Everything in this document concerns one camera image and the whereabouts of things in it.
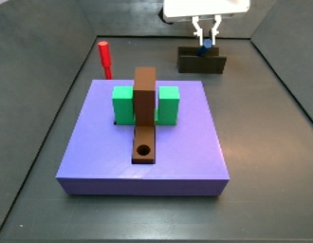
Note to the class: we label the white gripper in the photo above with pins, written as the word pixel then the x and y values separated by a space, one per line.
pixel 182 10

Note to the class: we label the blue peg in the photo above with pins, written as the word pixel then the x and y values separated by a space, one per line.
pixel 205 47

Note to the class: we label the black angled fixture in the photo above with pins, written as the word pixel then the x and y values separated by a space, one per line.
pixel 212 63

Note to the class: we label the red peg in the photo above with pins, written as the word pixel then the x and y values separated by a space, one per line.
pixel 106 58

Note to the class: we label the green U-shaped block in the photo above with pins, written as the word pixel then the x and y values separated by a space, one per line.
pixel 167 105

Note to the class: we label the purple base block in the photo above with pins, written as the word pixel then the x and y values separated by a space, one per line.
pixel 105 164

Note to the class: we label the brown L-shaped bracket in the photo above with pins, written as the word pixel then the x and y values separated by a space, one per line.
pixel 145 107

